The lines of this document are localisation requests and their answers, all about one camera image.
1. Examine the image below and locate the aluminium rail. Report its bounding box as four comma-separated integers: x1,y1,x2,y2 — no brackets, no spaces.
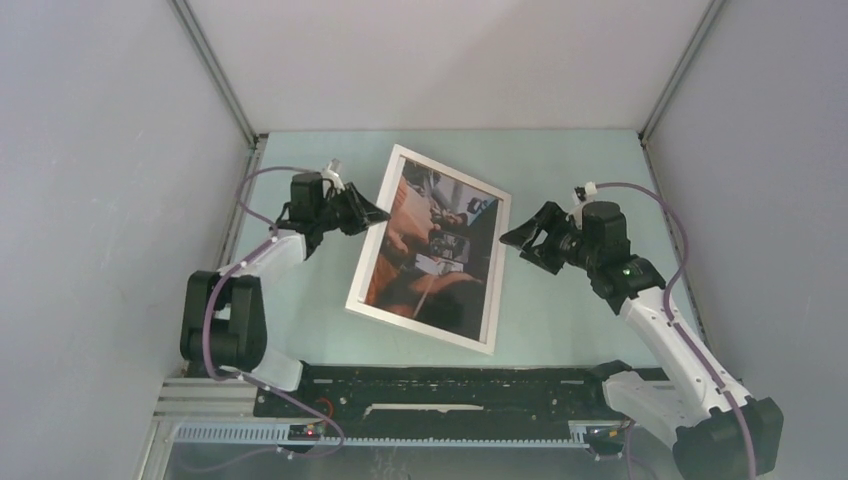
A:
153,378,677,425

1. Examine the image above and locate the right corner metal profile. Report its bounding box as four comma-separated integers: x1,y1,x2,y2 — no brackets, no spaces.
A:
639,0,728,147

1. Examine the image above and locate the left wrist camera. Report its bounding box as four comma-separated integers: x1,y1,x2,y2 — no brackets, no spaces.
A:
321,158,346,191

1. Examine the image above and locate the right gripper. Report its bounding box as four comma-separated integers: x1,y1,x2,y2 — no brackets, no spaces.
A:
500,201,599,277

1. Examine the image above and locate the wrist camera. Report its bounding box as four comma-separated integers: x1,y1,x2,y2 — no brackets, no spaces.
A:
321,158,346,191
569,182,598,229

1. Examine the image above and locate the white cable duct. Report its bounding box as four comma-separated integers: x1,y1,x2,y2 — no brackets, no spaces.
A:
171,422,588,448

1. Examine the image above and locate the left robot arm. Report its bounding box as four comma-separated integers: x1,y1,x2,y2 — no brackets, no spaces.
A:
179,168,390,417

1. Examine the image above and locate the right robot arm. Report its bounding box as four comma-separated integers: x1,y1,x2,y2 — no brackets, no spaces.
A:
500,201,784,479

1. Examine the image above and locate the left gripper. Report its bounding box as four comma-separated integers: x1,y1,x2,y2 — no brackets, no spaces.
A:
315,183,390,237

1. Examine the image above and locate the left corner metal profile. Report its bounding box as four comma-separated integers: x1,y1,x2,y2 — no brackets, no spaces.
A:
167,0,259,148

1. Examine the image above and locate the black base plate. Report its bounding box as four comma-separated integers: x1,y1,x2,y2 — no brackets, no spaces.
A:
253,366,628,442

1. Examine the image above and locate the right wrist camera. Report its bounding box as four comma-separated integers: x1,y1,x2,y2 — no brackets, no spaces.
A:
569,182,598,229

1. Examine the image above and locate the corner metal profile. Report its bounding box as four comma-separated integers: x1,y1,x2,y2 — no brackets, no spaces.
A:
639,0,728,147
167,0,259,148

